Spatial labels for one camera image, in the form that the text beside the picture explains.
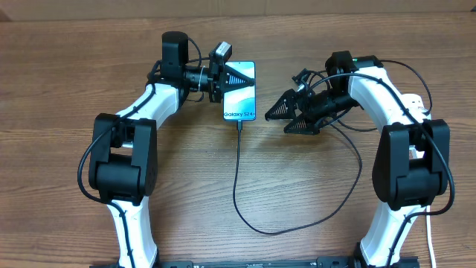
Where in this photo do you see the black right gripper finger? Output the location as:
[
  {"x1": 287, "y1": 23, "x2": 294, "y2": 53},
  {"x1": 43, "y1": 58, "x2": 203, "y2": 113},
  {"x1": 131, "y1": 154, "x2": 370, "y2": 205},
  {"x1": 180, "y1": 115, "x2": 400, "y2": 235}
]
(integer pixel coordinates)
[
  {"x1": 265, "y1": 89, "x2": 298, "y2": 121},
  {"x1": 283, "y1": 114, "x2": 320, "y2": 135}
]

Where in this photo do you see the Samsung Galaxy smartphone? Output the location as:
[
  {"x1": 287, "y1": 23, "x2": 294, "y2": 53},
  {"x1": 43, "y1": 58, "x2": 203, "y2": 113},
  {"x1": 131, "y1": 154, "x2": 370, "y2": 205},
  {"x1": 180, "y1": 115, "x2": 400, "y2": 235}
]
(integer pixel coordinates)
[{"x1": 222, "y1": 61, "x2": 257, "y2": 121}]

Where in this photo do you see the black USB charging cable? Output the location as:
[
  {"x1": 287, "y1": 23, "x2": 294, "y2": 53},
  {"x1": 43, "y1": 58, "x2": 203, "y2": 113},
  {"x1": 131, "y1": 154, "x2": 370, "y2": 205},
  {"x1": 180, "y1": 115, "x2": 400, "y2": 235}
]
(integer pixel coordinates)
[{"x1": 232, "y1": 59, "x2": 434, "y2": 236}]

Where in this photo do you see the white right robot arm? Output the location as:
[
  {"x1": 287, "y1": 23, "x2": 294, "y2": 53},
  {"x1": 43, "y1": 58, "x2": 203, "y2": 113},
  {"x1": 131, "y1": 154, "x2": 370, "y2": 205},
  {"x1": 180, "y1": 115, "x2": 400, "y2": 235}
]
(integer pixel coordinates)
[{"x1": 265, "y1": 51, "x2": 454, "y2": 267}]

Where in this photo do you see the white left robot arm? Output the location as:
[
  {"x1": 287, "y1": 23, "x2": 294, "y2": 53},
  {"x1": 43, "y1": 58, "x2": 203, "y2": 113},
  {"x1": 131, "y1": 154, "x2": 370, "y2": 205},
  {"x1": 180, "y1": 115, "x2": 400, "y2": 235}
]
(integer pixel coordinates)
[{"x1": 79, "y1": 31, "x2": 256, "y2": 267}]

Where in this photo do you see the white power strip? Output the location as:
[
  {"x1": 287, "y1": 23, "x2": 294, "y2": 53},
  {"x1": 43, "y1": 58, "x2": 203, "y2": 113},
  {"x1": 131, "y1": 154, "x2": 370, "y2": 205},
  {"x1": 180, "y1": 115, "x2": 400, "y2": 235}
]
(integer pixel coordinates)
[{"x1": 400, "y1": 94, "x2": 431, "y2": 123}]

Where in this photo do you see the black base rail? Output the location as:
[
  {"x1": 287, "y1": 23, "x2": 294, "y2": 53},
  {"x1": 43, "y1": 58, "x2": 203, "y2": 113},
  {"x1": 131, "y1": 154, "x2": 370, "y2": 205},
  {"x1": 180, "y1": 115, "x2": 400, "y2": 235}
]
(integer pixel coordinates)
[{"x1": 89, "y1": 255, "x2": 421, "y2": 268}]

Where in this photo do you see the white power strip cord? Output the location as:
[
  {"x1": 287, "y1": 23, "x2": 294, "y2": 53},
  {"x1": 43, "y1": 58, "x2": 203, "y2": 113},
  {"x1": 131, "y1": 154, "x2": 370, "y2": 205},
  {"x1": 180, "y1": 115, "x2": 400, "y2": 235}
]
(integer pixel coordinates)
[{"x1": 425, "y1": 206, "x2": 437, "y2": 268}]

